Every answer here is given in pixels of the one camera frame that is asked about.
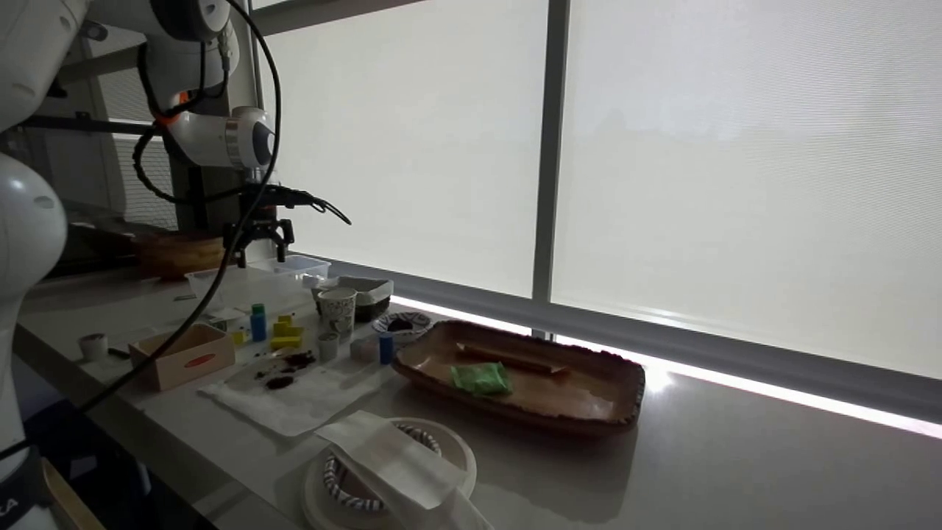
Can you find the small dark bowl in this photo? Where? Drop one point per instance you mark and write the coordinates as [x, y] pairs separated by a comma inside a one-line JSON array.
[[401, 324]]

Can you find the patterned paper cup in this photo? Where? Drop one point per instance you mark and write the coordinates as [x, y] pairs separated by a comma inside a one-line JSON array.
[[337, 320]]

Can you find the small wooden box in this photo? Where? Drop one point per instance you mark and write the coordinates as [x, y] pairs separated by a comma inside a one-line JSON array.
[[196, 355]]

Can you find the green candy packet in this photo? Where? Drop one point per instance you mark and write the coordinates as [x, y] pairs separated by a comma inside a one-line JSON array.
[[482, 379]]

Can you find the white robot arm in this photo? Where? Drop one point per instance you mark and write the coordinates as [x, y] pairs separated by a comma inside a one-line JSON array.
[[190, 50]]

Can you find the white folded napkin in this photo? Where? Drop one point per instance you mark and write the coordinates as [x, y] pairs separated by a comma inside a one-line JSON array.
[[401, 470]]

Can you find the blue cylinder block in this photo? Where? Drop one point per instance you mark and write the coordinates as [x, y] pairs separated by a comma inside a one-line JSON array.
[[256, 321]]

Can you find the brown wooden tray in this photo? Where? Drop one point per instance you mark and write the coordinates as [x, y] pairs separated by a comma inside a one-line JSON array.
[[596, 395]]

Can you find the small white cup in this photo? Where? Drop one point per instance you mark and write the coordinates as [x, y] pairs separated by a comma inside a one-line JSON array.
[[93, 346]]

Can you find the brown wrapped stick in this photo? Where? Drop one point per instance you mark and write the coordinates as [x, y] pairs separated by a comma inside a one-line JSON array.
[[526, 364]]

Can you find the window frame post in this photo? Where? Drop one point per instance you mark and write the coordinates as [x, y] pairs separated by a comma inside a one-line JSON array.
[[552, 146]]

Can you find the white paper sheet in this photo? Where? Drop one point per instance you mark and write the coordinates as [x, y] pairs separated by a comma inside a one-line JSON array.
[[293, 401]]

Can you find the white paper plate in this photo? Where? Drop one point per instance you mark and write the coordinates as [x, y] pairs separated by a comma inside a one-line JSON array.
[[339, 498]]

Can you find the woven basket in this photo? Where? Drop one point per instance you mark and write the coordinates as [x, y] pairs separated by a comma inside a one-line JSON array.
[[178, 255]]

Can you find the yellow block stack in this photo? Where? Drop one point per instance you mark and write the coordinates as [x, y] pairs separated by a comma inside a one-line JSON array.
[[287, 333]]

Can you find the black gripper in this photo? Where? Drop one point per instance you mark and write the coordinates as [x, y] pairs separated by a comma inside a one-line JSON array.
[[237, 240]]

